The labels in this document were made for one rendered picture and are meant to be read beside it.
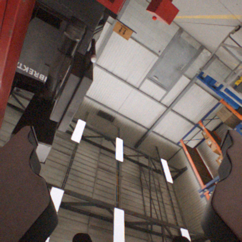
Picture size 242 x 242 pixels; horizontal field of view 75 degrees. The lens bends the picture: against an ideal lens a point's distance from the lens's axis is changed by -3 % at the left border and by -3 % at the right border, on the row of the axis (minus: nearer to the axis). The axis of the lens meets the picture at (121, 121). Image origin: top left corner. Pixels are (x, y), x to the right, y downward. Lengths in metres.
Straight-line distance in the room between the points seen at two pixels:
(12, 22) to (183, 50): 6.84
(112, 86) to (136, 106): 1.46
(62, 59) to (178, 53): 6.27
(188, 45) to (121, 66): 2.69
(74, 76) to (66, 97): 0.12
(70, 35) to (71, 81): 0.41
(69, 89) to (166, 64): 6.46
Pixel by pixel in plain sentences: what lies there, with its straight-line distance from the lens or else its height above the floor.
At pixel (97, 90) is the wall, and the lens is 7.33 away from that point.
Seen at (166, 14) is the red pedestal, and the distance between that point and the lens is 1.45.
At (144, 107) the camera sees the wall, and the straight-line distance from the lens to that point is 7.73.
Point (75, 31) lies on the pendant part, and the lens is 1.16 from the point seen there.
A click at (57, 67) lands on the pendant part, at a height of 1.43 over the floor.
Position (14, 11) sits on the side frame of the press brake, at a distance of 0.62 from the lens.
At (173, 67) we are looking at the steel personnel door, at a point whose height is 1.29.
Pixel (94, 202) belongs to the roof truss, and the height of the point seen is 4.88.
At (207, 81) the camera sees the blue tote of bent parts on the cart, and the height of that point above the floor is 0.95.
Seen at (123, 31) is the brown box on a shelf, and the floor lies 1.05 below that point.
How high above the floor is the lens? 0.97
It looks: 27 degrees up
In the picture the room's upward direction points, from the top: 144 degrees counter-clockwise
